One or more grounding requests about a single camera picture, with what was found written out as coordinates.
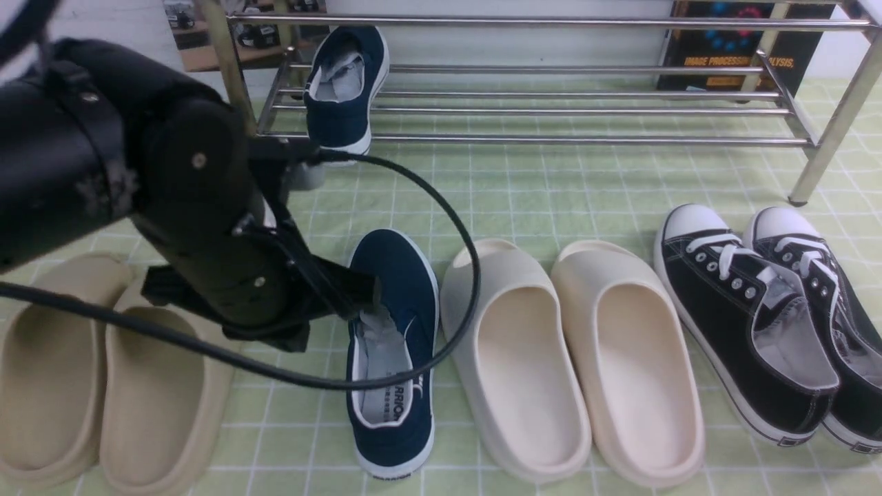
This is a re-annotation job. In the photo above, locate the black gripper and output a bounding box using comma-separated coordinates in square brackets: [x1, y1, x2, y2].
[130, 100, 382, 352]

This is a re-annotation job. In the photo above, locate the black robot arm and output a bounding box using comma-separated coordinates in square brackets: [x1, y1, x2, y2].
[1, 39, 381, 352]

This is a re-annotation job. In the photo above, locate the cream right slide sandal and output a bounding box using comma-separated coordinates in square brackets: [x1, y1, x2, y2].
[551, 240, 706, 488]

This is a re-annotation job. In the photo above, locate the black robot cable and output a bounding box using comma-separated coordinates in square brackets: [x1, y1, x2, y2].
[0, 0, 482, 391]

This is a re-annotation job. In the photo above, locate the navy slip-on shoe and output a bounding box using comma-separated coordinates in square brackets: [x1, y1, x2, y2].
[346, 229, 439, 480]
[302, 25, 390, 155]

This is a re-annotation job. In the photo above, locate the black right canvas sneaker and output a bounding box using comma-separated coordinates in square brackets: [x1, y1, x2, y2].
[743, 207, 881, 455]

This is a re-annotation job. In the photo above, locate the cream left slide sandal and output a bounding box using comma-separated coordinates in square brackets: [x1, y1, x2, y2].
[451, 238, 591, 484]

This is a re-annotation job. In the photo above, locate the black left canvas sneaker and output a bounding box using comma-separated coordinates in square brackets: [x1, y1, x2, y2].
[653, 203, 840, 448]

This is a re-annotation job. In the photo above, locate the cream slide sandal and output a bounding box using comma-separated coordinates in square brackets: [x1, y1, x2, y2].
[451, 238, 591, 484]
[551, 240, 706, 488]

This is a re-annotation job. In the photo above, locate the silver metal shoe rack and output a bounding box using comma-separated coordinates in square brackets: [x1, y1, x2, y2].
[198, 1, 880, 207]

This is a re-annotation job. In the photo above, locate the black image processing book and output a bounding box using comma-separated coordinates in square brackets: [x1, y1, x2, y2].
[656, 1, 823, 95]

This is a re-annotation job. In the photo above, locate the black canvas sneaker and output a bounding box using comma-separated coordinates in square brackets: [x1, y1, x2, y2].
[653, 203, 840, 448]
[743, 207, 881, 455]

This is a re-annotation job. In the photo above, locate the tan left slide sandal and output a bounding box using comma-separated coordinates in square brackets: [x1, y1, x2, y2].
[0, 252, 134, 491]

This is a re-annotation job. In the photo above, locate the tan right slide sandal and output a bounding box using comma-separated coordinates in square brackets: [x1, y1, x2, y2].
[99, 269, 238, 496]

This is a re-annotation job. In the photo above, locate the tan slide sandal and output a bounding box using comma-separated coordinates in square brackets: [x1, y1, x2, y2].
[99, 269, 238, 496]
[0, 252, 134, 491]

